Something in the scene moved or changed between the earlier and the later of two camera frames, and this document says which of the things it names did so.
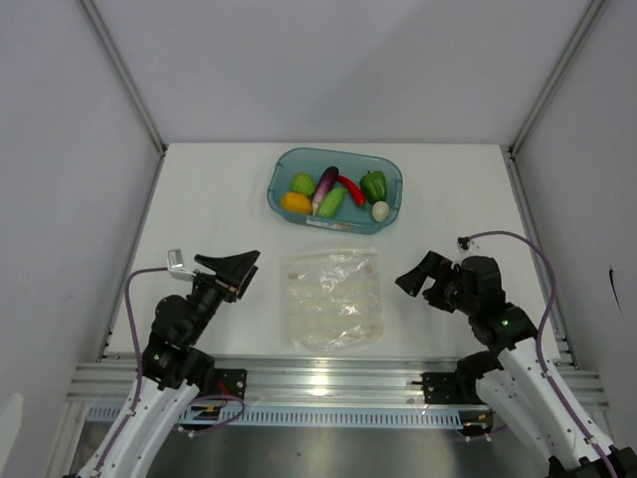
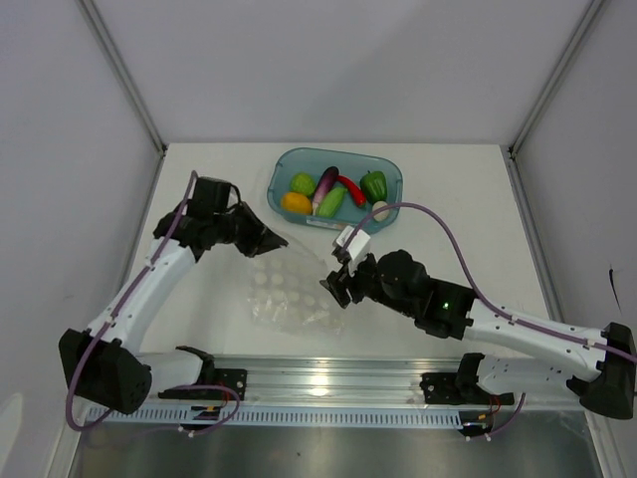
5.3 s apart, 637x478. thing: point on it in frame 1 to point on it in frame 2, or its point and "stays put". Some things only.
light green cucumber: (331, 202) stays put
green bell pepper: (374, 185) stays put
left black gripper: (232, 270) to (261, 239)
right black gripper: (433, 266) to (347, 275)
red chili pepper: (358, 195) stays put
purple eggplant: (325, 184) stays put
